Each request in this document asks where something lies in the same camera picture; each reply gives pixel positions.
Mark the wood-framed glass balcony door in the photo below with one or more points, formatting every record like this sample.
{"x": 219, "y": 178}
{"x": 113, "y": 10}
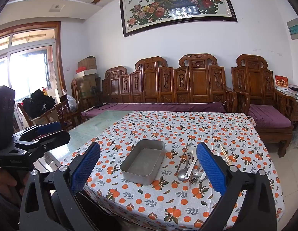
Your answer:
{"x": 28, "y": 65}

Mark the carved wooden sofa bench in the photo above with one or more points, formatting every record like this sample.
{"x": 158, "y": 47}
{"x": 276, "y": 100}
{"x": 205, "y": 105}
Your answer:
{"x": 151, "y": 81}

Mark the black power adapter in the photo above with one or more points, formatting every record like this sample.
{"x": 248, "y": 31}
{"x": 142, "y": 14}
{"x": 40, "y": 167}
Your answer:
{"x": 99, "y": 105}

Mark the dark brown chopstick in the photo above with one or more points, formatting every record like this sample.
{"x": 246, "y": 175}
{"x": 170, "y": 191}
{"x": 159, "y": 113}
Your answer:
{"x": 182, "y": 158}

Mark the carved wooden armchair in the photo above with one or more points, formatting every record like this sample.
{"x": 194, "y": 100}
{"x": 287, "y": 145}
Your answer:
{"x": 254, "y": 77}

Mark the light wooden chopstick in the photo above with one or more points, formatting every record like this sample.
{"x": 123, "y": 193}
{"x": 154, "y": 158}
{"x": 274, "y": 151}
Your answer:
{"x": 225, "y": 154}

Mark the orange-print white tablecloth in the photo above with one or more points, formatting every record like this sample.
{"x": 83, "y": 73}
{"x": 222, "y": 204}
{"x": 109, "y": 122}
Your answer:
{"x": 149, "y": 197}

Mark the square recessed ceiling light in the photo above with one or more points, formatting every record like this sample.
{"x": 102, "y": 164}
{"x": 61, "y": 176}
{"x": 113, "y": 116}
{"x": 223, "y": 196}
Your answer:
{"x": 57, "y": 6}

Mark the rectangular metal tray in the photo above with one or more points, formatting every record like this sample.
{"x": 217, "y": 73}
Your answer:
{"x": 144, "y": 158}

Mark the red desk calendar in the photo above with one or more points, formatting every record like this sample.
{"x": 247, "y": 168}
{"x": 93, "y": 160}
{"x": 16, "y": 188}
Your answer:
{"x": 281, "y": 81}

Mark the purple sofa cushion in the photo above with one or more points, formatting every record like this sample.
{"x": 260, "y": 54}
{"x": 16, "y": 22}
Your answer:
{"x": 151, "y": 107}

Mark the white plastic ladle spoon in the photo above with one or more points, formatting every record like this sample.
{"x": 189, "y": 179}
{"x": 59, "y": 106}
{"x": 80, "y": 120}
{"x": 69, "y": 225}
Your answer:
{"x": 191, "y": 164}

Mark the metal fork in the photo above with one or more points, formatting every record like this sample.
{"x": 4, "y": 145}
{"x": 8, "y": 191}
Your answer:
{"x": 193, "y": 179}

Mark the person's left hand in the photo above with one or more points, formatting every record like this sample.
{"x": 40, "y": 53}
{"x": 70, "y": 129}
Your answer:
{"x": 3, "y": 180}

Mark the wooden armchair with boxes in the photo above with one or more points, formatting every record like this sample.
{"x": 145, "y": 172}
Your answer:
{"x": 79, "y": 101}

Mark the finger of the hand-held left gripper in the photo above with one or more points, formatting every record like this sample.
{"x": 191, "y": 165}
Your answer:
{"x": 50, "y": 126}
{"x": 57, "y": 138}

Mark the grey wall panel box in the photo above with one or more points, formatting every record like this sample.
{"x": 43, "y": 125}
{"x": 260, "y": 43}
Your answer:
{"x": 295, "y": 28}

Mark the framed peacock flower painting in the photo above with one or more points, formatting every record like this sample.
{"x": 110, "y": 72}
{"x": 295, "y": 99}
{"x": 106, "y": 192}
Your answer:
{"x": 173, "y": 2}

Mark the wooden lattice chair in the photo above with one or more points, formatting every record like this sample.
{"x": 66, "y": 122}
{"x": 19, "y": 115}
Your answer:
{"x": 62, "y": 115}

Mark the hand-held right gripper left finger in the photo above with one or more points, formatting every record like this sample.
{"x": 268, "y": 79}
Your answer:
{"x": 85, "y": 169}

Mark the purple armchair cushion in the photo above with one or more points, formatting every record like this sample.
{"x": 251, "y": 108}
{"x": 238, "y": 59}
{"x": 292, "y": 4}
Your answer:
{"x": 267, "y": 115}

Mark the brown cardboard box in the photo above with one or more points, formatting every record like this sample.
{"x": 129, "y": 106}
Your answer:
{"x": 87, "y": 63}

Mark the clear plastic bag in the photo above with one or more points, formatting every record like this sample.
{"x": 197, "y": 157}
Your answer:
{"x": 71, "y": 102}

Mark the large metal spoon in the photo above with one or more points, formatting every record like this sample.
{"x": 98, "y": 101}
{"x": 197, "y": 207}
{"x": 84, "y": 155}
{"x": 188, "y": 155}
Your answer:
{"x": 182, "y": 176}

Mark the small black fan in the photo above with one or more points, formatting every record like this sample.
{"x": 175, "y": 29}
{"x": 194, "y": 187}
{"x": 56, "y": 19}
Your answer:
{"x": 93, "y": 90}

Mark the pile of black clothes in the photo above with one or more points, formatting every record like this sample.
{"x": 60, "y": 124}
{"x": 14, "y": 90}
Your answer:
{"x": 38, "y": 102}

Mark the red and white box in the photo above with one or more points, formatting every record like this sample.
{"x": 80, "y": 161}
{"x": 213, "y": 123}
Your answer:
{"x": 86, "y": 73}

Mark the large cardboard box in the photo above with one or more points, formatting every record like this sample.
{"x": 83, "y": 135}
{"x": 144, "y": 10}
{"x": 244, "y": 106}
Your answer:
{"x": 86, "y": 84}

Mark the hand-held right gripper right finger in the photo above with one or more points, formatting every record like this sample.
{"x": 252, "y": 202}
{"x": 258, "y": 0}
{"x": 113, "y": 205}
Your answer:
{"x": 210, "y": 170}

